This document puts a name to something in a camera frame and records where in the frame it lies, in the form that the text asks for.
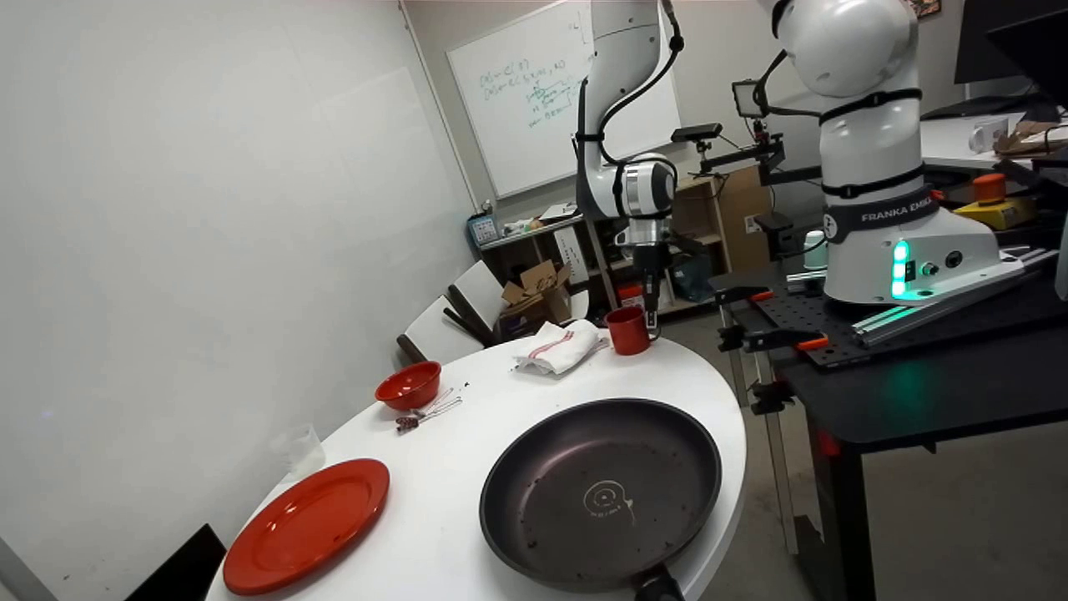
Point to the small open cardboard box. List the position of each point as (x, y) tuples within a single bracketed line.
[(534, 297)]

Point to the black frying pan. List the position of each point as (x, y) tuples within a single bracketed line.
[(601, 496)]

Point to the black monitor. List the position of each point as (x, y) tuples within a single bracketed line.
[(1006, 40)]

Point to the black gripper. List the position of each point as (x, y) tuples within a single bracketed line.
[(649, 270)]

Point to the red plastic plate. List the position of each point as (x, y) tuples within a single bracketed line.
[(306, 525)]

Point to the black robot table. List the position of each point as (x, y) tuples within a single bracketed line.
[(947, 380)]

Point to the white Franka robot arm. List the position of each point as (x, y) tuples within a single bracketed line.
[(870, 146)]

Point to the black orange clamp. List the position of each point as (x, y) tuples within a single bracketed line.
[(770, 395), (743, 319)]

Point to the white folded cloth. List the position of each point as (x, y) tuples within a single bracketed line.
[(560, 350)]

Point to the folded white chairs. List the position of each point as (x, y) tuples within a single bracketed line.
[(453, 319)]

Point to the metal toy spoon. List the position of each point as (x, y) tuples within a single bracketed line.
[(446, 401)]

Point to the wooden shelf unit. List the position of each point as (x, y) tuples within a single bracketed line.
[(694, 252)]

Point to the tall brown cardboard box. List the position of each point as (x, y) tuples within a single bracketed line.
[(743, 220)]

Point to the red plastic cup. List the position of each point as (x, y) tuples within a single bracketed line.
[(627, 331)]

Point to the red plastic bowl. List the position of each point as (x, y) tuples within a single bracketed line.
[(409, 385)]

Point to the red emergency stop button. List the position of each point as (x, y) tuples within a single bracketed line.
[(988, 184)]

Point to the aluminium rail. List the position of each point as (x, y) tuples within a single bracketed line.
[(954, 292)]

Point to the camera light on stand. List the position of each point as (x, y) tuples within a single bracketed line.
[(748, 102)]

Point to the low dark desk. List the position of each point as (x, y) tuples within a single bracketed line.
[(534, 239)]

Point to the slotted metal toy spatula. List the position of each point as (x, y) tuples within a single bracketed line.
[(409, 422)]

